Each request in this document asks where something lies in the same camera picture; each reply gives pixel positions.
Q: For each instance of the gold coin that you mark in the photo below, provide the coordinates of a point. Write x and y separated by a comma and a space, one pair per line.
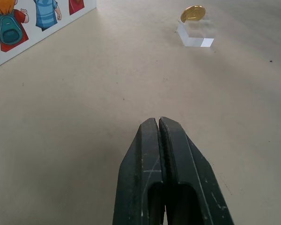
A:
193, 13

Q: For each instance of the clear acrylic stand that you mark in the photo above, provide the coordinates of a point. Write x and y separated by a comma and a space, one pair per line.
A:
194, 35

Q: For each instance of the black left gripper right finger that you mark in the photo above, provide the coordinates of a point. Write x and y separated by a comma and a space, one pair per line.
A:
192, 178

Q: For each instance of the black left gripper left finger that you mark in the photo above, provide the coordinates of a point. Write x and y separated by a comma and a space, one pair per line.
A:
135, 178

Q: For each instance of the white box with cartoon children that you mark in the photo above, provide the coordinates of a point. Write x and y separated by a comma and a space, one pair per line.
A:
25, 28

